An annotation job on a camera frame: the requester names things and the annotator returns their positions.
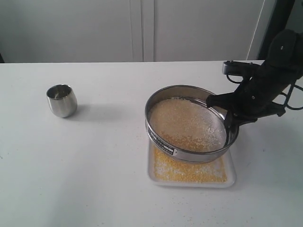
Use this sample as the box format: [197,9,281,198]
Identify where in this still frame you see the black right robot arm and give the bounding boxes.
[206,0,303,130]

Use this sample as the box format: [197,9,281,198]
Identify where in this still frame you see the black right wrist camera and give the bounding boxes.
[222,61,260,77]

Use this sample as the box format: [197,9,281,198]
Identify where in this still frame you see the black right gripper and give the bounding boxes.
[206,78,286,130]

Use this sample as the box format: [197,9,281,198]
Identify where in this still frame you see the white cabinet doors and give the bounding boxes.
[0,0,276,63]

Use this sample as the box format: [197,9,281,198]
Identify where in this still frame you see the round steel mesh sieve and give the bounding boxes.
[145,85,239,164]

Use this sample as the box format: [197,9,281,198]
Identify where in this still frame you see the yellow millet grains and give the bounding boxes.
[153,146,228,183]

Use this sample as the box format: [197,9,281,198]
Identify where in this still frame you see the yellow and white grain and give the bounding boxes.
[150,99,226,153]

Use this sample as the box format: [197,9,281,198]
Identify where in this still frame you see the clear plastic tray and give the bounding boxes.
[148,142,236,188]

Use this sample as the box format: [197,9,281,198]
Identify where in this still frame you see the stainless steel cup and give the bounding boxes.
[46,84,78,118]

